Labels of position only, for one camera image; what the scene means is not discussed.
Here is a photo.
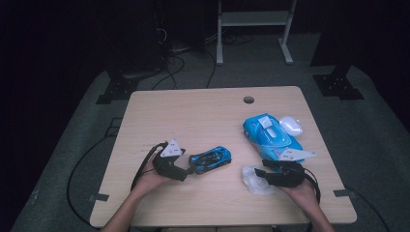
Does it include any black floor frame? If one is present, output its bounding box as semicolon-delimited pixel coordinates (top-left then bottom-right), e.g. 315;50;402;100
104;117;124;138

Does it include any person's left hand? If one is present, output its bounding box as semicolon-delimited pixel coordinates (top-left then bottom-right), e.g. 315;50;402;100
133;160;168;194

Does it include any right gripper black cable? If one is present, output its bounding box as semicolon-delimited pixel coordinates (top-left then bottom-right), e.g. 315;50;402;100
301;167;322;232

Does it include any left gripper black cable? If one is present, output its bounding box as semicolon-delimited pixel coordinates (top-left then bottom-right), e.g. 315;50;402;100
130;141;169;191

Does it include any long black floor cable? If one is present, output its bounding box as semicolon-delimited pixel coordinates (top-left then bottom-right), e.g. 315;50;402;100
66;134;112;228

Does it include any black stand base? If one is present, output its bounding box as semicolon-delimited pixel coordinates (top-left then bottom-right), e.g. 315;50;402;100
95;75;140;105
312;62;366;101

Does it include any looped black floor cable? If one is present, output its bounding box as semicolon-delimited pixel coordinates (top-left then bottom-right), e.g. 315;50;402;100
151;53;187;91

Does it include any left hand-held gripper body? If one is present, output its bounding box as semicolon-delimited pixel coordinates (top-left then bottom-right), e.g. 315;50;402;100
152;138;188;179

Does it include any white power strip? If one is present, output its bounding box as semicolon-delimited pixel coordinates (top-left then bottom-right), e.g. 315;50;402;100
170;46;195;55

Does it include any person's right hand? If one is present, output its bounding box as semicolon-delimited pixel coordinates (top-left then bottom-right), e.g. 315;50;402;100
279;182;318;211

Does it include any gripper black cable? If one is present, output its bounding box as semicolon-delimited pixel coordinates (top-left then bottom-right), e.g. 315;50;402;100
301;167;322;232
130;141;169;191

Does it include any blue wet wipes pack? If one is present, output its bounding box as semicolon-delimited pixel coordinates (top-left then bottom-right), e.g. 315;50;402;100
242;112;306;172

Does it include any blue toy car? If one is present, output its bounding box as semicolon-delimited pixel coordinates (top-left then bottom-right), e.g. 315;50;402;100
188;145;233;176

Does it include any black tape strip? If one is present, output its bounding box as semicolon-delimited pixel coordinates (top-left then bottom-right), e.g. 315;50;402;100
333;188;358;198
88;192;110;203

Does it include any thin black floor cable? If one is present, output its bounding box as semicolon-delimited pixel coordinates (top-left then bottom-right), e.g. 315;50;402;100
205;49;218;90

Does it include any white metal stand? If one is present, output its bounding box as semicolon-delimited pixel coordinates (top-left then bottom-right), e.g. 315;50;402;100
216;0;298;66

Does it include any white plastic pack lid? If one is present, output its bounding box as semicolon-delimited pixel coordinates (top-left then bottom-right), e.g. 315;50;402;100
278;115;305;137

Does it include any white wet wipe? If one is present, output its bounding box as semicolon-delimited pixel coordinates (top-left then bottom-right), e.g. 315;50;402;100
241;164;278;196

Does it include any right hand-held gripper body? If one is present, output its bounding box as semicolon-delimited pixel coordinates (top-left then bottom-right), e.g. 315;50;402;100
267;148;317;189

